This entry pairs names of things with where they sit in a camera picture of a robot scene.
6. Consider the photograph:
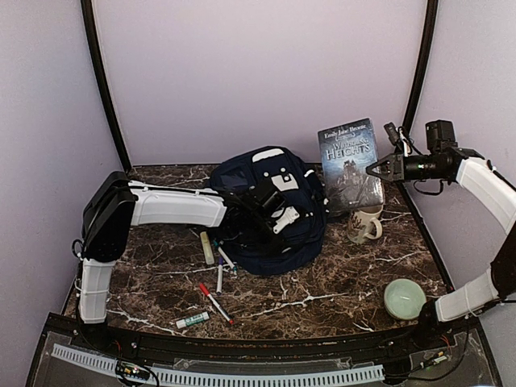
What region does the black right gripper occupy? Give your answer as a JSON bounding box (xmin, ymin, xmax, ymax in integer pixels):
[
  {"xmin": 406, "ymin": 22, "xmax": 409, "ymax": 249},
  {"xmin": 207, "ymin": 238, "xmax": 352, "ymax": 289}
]
[{"xmin": 368, "ymin": 152, "xmax": 447, "ymax": 183}]

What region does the dark Wuthering Heights book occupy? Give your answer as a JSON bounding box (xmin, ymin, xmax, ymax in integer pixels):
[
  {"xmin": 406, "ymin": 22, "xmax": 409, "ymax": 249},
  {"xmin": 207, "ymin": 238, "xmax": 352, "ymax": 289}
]
[{"xmin": 318, "ymin": 118, "xmax": 384, "ymax": 216}]

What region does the teal capped white marker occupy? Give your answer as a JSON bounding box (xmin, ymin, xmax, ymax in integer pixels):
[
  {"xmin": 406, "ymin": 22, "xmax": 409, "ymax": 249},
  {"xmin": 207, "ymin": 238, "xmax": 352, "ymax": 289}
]
[{"xmin": 214, "ymin": 240, "xmax": 238, "ymax": 274}]

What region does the purple capped white marker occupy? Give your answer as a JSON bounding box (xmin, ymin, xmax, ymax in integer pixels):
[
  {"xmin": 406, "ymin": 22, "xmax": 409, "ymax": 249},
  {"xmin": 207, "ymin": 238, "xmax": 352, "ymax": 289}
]
[{"xmin": 216, "ymin": 263, "xmax": 223, "ymax": 295}]

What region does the yellow highlighter pen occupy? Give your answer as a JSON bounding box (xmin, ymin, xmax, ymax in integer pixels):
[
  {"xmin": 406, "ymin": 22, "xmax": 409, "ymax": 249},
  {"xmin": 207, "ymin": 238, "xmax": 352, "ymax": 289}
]
[{"xmin": 200, "ymin": 231, "xmax": 214, "ymax": 265}]

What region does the navy blue student backpack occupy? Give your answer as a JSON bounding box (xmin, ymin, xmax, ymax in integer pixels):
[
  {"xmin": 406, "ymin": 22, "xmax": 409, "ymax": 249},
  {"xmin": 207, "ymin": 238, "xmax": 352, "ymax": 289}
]
[{"xmin": 206, "ymin": 146, "xmax": 328, "ymax": 277}]

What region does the red capped white marker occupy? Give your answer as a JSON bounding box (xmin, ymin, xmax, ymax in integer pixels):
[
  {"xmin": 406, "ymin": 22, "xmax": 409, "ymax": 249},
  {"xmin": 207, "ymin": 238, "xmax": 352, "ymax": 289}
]
[{"xmin": 199, "ymin": 283, "xmax": 234, "ymax": 325}]

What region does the green white glue stick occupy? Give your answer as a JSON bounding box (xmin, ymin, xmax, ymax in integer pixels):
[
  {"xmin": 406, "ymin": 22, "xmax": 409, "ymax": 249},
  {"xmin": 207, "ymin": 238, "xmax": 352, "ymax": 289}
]
[{"xmin": 176, "ymin": 312, "xmax": 210, "ymax": 329}]

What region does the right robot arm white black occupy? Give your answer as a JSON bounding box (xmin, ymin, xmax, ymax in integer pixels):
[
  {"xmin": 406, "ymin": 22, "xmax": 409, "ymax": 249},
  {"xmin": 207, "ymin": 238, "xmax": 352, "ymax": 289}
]
[{"xmin": 366, "ymin": 119, "xmax": 515, "ymax": 350}]

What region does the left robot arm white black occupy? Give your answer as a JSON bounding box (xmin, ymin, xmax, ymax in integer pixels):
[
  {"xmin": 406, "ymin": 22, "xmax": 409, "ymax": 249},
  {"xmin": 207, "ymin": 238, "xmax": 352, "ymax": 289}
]
[{"xmin": 72, "ymin": 172, "xmax": 299, "ymax": 352}]

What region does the cream floral ceramic mug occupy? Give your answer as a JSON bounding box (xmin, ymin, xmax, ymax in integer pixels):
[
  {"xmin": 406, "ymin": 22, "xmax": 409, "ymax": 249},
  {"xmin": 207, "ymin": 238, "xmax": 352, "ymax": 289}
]
[{"xmin": 347, "ymin": 205, "xmax": 383, "ymax": 244}]

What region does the pale green ceramic bowl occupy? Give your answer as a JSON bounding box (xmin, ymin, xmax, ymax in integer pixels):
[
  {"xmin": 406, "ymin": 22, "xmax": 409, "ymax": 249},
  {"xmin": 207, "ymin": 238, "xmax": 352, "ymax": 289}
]
[{"xmin": 384, "ymin": 278, "xmax": 427, "ymax": 321}]

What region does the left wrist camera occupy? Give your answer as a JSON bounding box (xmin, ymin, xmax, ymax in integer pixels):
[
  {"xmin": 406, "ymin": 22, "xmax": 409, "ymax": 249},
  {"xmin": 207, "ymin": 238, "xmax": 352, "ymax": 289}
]
[{"xmin": 273, "ymin": 206, "xmax": 300, "ymax": 235}]

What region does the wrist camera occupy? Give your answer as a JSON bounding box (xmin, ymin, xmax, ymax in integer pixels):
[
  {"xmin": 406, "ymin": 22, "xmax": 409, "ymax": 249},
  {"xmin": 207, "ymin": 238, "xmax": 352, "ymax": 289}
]
[
  {"xmin": 273, "ymin": 206, "xmax": 300, "ymax": 235},
  {"xmin": 384, "ymin": 123, "xmax": 414, "ymax": 156}
]

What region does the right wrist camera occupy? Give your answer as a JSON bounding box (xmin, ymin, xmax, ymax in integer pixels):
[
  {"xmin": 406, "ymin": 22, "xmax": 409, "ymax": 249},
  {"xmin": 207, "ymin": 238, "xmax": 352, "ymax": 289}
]
[{"xmin": 384, "ymin": 123, "xmax": 414, "ymax": 156}]

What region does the right black frame post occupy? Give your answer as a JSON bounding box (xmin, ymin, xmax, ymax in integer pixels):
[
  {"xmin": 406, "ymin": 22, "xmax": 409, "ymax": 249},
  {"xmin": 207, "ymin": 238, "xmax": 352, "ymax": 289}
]
[{"xmin": 402, "ymin": 0, "xmax": 439, "ymax": 132}]

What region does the black frame post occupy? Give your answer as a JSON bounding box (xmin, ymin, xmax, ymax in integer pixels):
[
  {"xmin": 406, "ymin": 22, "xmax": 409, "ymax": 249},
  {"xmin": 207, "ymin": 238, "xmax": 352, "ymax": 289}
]
[
  {"xmin": 81, "ymin": 0, "xmax": 132, "ymax": 173},
  {"xmin": 402, "ymin": 0, "xmax": 439, "ymax": 132}
]

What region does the white slotted cable duct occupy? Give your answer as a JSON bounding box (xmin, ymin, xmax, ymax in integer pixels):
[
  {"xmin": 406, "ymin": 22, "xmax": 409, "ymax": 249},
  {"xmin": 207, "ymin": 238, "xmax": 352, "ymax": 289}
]
[{"xmin": 51, "ymin": 344, "xmax": 385, "ymax": 386}]

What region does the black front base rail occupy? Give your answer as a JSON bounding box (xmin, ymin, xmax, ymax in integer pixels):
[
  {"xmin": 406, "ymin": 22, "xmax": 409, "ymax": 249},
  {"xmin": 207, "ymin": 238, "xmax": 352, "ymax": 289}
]
[{"xmin": 27, "ymin": 314, "xmax": 501, "ymax": 386}]

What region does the left black frame post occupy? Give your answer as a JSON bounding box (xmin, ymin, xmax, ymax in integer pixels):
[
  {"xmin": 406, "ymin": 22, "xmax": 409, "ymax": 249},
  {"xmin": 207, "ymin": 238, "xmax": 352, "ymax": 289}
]
[{"xmin": 81, "ymin": 0, "xmax": 132, "ymax": 173}]

